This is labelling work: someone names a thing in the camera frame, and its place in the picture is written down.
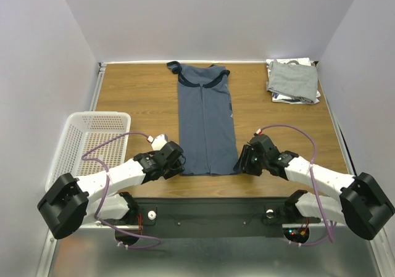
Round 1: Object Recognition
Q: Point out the white plastic basket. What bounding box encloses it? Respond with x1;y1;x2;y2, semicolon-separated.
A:
44;112;131;191

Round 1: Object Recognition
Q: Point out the folded white printed tank top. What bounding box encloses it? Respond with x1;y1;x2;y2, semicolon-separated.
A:
266;57;321;105

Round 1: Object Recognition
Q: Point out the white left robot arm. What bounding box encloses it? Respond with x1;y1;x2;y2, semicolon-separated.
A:
37;141;183;239

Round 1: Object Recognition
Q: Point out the blue tank top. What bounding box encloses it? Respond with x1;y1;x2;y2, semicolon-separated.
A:
167;61;238;176

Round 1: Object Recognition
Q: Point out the folded grey tank top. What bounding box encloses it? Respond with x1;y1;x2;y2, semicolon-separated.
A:
266;59;318;102

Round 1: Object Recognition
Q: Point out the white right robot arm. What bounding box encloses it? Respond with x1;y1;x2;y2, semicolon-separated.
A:
234;134;394;240

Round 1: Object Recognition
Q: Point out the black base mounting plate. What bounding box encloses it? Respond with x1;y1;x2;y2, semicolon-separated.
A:
108;197;319;239

